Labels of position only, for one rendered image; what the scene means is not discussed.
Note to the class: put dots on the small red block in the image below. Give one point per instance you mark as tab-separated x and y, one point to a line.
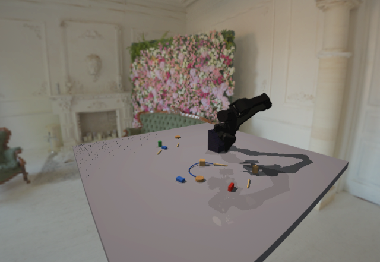
230	187

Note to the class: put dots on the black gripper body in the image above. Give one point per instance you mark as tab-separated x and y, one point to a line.
230	131

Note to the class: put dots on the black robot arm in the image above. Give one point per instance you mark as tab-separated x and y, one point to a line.
246	107

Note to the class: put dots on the small blue block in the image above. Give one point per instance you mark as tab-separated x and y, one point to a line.
180	179

